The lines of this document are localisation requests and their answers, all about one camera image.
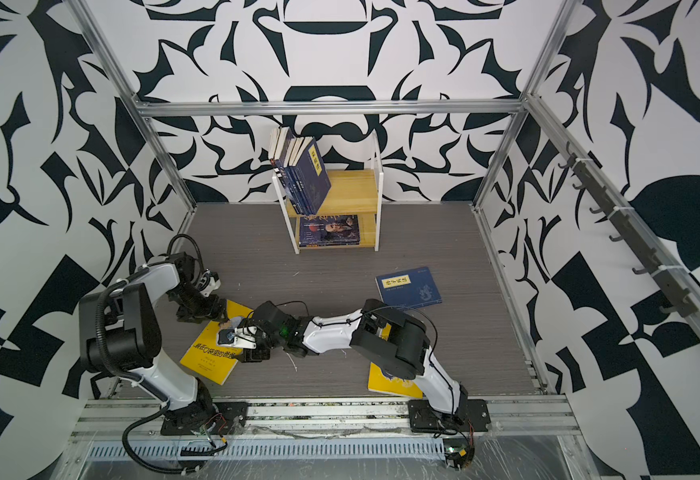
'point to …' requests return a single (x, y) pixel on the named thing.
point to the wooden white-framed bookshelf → (352, 194)
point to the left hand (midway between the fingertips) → (209, 315)
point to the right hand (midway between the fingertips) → (235, 339)
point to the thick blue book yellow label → (298, 211)
